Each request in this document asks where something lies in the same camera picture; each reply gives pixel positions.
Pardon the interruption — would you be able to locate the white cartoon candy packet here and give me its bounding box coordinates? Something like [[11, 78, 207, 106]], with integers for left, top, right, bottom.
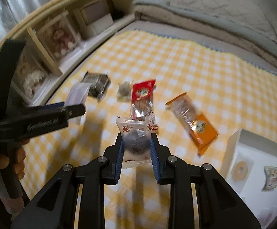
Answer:
[[263, 165, 277, 190]]

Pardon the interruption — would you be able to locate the orange cracker packet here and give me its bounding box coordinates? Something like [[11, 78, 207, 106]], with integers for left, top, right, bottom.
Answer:
[[165, 93, 219, 156]]

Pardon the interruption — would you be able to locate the white box on shelf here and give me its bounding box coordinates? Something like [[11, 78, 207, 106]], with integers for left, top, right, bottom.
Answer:
[[86, 14, 114, 38]]

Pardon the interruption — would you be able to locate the white shallow box tray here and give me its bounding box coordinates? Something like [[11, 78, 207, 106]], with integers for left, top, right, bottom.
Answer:
[[221, 129, 277, 228]]

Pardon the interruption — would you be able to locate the doll in white dress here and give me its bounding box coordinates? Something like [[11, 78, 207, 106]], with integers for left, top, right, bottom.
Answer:
[[11, 53, 51, 104]]

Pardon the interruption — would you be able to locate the person left hand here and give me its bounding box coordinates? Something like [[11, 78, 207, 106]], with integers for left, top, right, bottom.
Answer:
[[0, 139, 30, 180]]

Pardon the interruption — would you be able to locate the grey blue folded duvet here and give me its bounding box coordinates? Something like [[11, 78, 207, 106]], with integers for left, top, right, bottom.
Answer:
[[134, 0, 277, 57]]

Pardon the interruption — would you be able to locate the black silver cake packet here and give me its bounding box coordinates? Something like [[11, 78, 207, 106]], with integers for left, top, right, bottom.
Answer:
[[81, 71, 111, 102]]

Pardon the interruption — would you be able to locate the yellow checkered mat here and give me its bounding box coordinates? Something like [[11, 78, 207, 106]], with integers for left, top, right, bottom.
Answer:
[[21, 29, 277, 229]]

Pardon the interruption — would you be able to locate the beige folded blanket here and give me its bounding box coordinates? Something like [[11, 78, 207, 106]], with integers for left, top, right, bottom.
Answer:
[[134, 5, 277, 68]]

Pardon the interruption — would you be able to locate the beige donut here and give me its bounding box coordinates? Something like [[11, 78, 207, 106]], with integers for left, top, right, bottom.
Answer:
[[227, 153, 254, 194]]

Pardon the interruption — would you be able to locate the doll in red dress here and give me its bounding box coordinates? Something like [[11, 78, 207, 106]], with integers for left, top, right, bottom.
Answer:
[[37, 14, 81, 60]]

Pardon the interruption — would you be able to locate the small dark candy packet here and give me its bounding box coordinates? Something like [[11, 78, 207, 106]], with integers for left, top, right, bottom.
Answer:
[[116, 112, 156, 169]]

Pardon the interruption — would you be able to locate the wooden bedside shelf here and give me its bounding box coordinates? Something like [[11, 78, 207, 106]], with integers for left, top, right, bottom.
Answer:
[[7, 0, 135, 106]]

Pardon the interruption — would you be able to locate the red snack packet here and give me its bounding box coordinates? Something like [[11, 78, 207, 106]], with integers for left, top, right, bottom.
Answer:
[[130, 79, 158, 132]]

